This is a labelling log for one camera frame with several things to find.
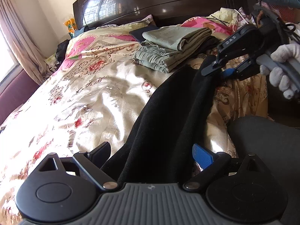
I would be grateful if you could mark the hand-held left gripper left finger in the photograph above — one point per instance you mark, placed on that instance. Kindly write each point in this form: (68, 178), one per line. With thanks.
(99, 153)

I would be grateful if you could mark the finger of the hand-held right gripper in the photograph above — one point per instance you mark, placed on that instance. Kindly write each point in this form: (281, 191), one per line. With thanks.
(243, 71)
(212, 65)

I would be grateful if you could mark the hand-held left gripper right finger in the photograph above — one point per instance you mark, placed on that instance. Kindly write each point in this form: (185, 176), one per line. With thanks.
(203, 157)

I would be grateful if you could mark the black pants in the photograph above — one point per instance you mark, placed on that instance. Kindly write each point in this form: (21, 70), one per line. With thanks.
(164, 121)

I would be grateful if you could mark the folded grey-green pants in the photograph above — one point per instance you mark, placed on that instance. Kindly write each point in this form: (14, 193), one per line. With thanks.
(173, 37)

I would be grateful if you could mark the folded green ruffled pants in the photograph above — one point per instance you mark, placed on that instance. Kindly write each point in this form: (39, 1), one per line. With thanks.
(161, 59)

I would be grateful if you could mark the person's right hand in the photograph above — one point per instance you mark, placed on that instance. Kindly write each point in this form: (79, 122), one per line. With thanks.
(281, 79)

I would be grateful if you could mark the black folded cloth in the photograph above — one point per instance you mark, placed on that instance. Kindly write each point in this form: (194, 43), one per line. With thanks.
(209, 43)

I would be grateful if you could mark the pink yellow pillow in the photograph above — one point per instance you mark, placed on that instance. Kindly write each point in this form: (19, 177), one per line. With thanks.
(201, 24)

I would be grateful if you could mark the red mesh cloth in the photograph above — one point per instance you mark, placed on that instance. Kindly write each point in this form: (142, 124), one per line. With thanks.
(287, 14)

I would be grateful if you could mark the floral satin blanket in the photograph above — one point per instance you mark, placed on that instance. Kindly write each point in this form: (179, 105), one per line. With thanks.
(93, 93)

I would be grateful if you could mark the dark blue folded cloth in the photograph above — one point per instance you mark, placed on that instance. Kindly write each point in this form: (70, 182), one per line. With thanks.
(143, 34)

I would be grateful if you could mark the dark wooden headboard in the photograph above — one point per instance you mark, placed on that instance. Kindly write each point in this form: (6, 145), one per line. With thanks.
(164, 2)

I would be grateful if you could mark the maroon sofa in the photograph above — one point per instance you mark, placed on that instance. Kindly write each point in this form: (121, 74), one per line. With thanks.
(16, 93)

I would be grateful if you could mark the light papers pile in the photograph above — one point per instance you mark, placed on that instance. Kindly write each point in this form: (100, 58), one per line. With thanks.
(51, 59)

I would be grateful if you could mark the dark clothes pile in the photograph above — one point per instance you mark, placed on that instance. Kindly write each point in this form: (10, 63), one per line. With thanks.
(62, 50)

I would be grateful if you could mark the yellow orange snack packet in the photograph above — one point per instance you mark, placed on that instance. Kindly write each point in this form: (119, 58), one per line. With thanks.
(70, 27)

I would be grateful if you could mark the window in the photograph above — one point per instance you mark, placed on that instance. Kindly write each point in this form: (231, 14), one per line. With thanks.
(5, 61)

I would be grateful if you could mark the beige floral curtain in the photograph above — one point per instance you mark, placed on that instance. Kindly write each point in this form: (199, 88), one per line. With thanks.
(23, 32)

